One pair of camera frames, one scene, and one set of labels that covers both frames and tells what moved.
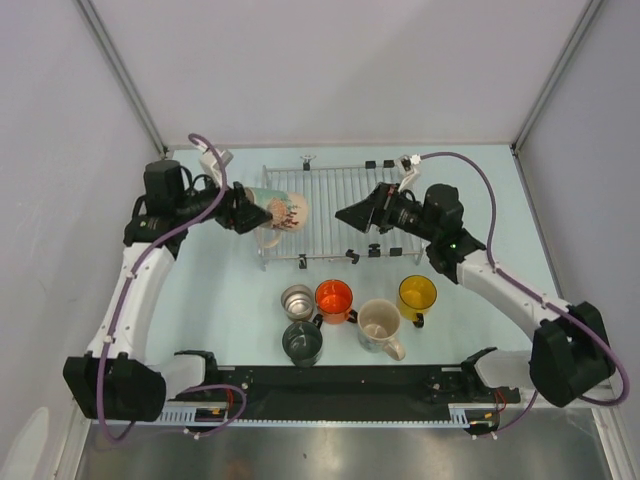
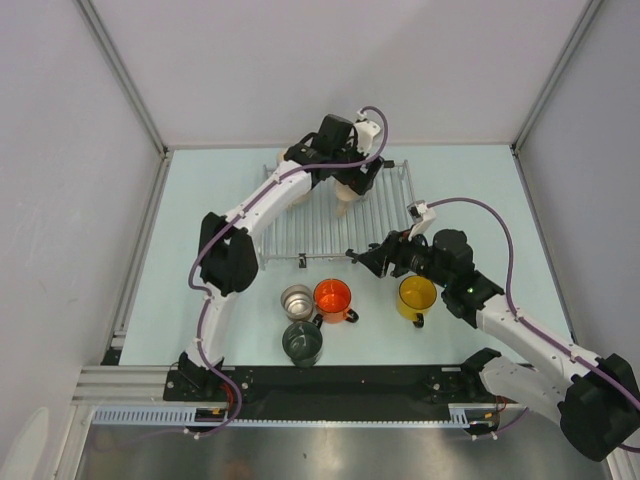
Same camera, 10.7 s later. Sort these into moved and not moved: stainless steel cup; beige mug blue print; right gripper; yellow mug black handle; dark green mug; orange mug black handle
Moved: beige mug blue print; right gripper
Not moved: stainless steel cup; dark green mug; orange mug black handle; yellow mug black handle
